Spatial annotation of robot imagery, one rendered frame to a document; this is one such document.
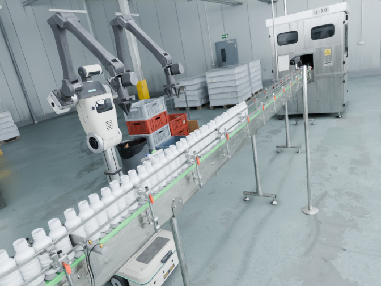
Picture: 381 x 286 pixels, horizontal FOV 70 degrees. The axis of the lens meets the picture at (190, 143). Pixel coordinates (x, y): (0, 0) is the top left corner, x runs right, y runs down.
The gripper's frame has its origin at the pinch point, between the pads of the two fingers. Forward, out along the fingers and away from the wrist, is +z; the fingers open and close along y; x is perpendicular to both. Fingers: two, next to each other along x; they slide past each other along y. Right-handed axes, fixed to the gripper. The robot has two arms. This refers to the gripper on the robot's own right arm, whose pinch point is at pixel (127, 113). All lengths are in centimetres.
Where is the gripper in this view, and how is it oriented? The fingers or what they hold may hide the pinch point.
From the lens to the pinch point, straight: 152.3
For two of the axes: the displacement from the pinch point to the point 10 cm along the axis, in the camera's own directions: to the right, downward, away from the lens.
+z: 1.8, 9.4, 2.8
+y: 8.5, 0.0, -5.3
